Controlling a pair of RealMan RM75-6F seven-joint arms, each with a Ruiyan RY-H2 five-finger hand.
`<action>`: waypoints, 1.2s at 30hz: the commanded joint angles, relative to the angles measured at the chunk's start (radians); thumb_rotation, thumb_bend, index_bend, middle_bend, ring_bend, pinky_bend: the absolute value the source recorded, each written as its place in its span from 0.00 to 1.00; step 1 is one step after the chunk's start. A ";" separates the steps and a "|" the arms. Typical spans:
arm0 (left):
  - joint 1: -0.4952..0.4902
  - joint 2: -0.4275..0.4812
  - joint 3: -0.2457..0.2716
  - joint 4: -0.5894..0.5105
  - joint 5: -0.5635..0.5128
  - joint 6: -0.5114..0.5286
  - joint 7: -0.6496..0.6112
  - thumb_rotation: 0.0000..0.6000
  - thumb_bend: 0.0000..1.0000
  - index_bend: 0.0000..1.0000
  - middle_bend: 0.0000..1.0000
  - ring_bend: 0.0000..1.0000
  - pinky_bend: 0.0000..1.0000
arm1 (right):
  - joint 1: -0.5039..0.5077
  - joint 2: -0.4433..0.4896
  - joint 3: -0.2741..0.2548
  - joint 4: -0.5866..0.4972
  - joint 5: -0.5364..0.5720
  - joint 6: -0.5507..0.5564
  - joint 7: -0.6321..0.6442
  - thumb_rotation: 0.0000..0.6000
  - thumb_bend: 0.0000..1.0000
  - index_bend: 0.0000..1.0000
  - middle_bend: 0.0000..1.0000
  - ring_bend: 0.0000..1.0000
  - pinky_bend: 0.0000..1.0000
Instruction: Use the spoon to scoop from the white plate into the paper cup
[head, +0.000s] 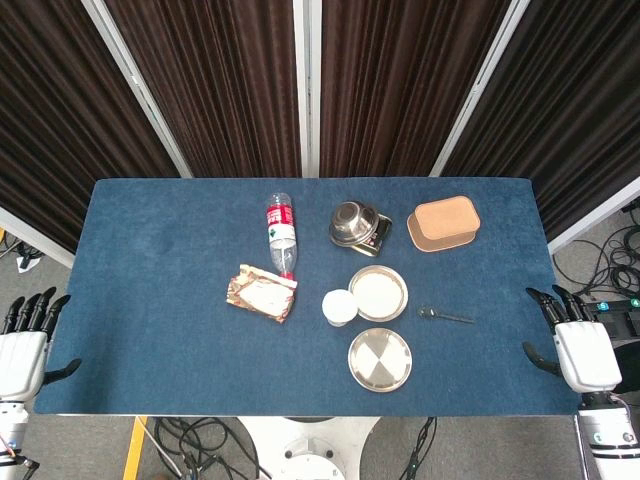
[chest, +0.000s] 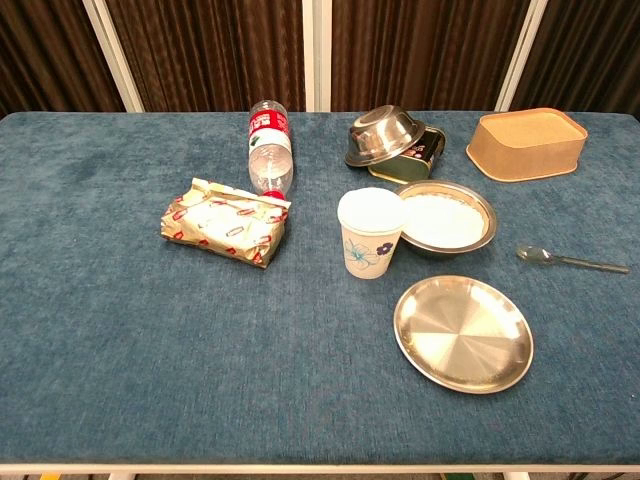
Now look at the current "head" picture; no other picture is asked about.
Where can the empty shallow metal plate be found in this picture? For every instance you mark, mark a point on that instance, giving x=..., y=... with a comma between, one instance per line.
x=380, y=360

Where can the black digital kitchen scale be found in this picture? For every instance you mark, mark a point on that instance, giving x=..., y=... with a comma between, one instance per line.
x=381, y=235

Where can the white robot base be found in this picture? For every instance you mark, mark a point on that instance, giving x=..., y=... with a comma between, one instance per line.
x=310, y=445

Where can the small metal spoon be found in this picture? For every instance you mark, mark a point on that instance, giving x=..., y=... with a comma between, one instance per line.
x=427, y=313

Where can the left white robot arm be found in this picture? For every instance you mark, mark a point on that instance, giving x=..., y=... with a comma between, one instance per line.
x=11, y=425

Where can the blue felt table mat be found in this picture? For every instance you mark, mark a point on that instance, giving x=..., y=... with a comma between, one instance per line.
x=150, y=310

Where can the white paper cup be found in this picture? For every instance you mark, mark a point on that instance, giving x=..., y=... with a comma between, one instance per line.
x=339, y=306

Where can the clear bottle with red label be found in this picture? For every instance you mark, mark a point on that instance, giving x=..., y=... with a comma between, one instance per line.
x=279, y=222

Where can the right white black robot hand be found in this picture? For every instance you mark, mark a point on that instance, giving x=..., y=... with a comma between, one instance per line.
x=587, y=355

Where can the upturned steel bowl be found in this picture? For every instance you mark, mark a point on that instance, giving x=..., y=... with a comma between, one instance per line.
x=352, y=222

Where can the metal bowl holding rice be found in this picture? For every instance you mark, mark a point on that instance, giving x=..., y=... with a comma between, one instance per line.
x=400, y=305

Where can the white paper scrap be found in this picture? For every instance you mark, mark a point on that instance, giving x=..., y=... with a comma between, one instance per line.
x=27, y=264

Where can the dark brown curtain partition panel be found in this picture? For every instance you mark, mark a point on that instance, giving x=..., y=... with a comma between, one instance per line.
x=60, y=100
x=395, y=85
x=215, y=85
x=565, y=100

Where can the brown rectangular lidded box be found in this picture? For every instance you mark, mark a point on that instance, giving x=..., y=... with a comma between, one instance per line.
x=445, y=220

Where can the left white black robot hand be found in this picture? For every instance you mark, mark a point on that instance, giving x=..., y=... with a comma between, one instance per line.
x=22, y=360

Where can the red gold snack packet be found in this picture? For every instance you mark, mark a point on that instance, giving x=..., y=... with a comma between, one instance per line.
x=260, y=295

